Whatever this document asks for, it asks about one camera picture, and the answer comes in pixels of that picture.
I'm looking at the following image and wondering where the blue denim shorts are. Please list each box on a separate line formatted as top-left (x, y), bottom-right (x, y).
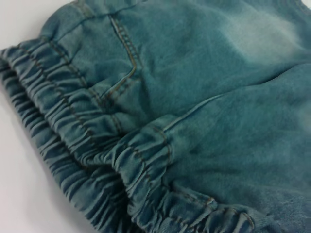
top-left (0, 0), bottom-right (311, 233)

